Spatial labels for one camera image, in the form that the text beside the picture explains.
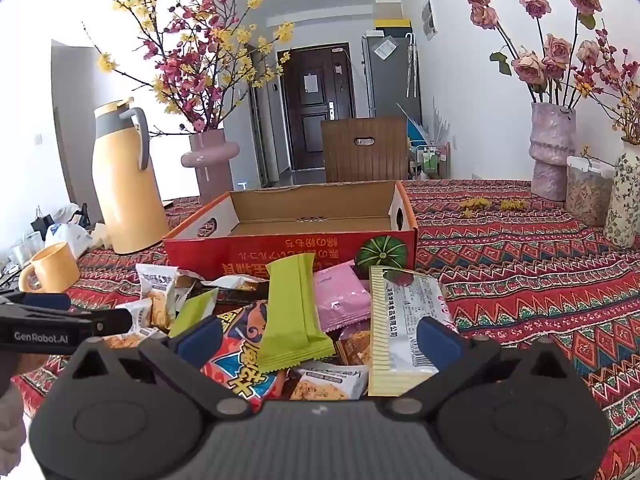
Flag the yellow thermos jug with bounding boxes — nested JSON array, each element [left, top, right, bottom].
[[92, 97, 171, 256]]

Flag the clear storage jar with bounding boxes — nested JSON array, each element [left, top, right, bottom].
[[565, 155, 616, 226]]

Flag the floral ceramic vase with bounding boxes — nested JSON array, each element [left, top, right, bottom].
[[603, 140, 640, 250]]

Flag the white plastic bag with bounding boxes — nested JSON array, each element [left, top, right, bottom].
[[45, 204, 95, 258]]

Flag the pink textured vase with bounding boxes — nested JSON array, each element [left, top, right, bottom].
[[530, 102, 577, 203]]

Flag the colourful chip bag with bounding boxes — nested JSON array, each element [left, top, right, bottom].
[[207, 300, 287, 402]]

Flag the yellow and red flower sprigs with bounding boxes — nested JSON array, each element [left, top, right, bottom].
[[575, 30, 640, 146]]

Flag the white folded umbrella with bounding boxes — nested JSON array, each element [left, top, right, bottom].
[[405, 32, 418, 98]]

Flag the pink and yellow blossom branches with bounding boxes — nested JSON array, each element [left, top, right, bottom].
[[82, 0, 296, 136]]

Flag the pink snack packet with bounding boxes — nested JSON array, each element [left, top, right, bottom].
[[312, 262, 373, 333]]

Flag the storage rack with bottles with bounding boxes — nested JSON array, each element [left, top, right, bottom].
[[409, 142, 451, 179]]

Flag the brown snack packet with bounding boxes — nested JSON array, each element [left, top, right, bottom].
[[336, 327, 373, 367], [189, 279, 269, 307]]

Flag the white pampas grass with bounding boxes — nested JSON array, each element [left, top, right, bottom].
[[397, 102, 451, 147]]

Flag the red cardboard box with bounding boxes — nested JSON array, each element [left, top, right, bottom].
[[162, 180, 418, 281]]

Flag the mauve ring vase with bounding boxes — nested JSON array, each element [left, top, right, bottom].
[[181, 129, 241, 206]]

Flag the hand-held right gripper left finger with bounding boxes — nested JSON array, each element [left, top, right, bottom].
[[62, 316, 252, 421]]

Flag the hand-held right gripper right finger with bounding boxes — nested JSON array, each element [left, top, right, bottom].
[[393, 316, 577, 421]]

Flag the dried pink rose bouquet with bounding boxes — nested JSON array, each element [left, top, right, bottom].
[[462, 0, 640, 111]]

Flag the green snack packet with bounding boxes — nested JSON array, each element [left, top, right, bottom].
[[167, 287, 219, 338], [262, 254, 336, 373]]

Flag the yellow mug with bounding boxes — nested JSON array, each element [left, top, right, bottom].
[[17, 241, 81, 295]]

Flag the cream striped snack packet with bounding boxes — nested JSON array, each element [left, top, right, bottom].
[[369, 265, 458, 397]]

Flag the grey refrigerator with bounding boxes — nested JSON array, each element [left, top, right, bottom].
[[361, 35, 423, 121]]

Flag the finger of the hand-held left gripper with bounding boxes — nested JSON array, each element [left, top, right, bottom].
[[75, 308, 134, 337], [0, 292, 72, 311]]

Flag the wall poster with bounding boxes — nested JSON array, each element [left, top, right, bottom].
[[420, 0, 439, 41]]

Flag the pink vase with flowers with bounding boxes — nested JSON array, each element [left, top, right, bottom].
[[276, 45, 357, 171]]

